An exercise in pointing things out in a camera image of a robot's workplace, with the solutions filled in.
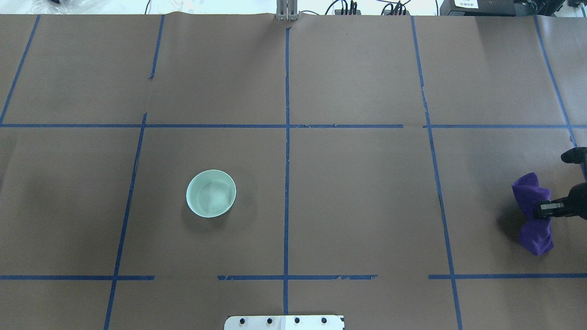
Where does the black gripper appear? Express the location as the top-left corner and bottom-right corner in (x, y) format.
(534, 182), (587, 219)

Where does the purple cloth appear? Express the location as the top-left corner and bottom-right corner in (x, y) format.
(512, 172), (554, 256)

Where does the pale green ceramic bowl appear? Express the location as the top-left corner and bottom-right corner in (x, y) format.
(185, 170), (237, 219)

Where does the black power adapter box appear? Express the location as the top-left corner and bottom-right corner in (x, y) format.
(439, 0), (516, 17)

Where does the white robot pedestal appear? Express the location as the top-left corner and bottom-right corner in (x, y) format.
(224, 315), (345, 330)

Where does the aluminium frame post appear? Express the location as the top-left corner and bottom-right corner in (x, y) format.
(276, 0), (299, 22)

